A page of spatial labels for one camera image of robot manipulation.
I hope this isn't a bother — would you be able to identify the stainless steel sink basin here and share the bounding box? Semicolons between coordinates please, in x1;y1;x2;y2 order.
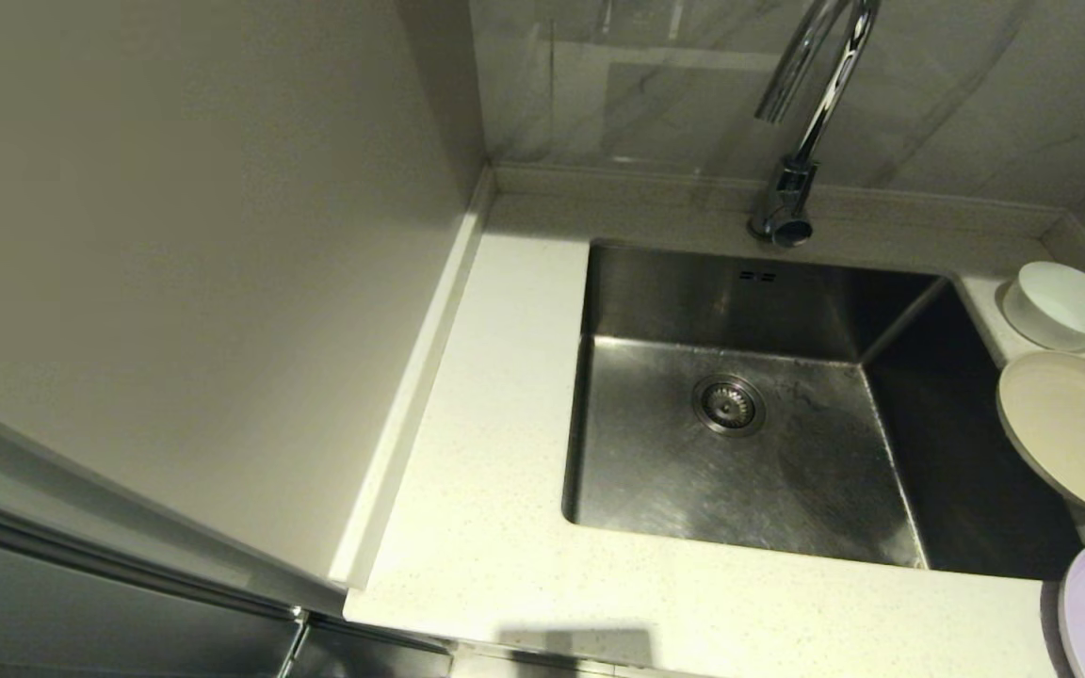
561;237;1085;583

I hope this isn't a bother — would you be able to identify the round metal drain strainer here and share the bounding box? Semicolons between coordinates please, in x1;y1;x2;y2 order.
691;373;769;438

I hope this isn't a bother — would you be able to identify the tall beige side panel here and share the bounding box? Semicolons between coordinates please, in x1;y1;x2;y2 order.
0;0;492;592

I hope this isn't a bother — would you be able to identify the white round bowl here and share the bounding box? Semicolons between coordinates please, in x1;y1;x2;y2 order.
1001;260;1085;353

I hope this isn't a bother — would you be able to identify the chrome kitchen faucet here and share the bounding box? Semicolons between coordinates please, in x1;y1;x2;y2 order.
748;0;884;249

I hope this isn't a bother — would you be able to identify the grey glossy refrigerator door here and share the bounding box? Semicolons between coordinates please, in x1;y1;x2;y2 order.
0;391;348;622
0;527;303;678

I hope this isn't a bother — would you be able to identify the beige round plate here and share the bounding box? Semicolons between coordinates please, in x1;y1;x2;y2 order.
996;350;1085;530

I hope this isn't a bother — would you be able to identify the grey under-counter cabinet front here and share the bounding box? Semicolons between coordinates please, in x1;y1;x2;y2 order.
302;617;454;678

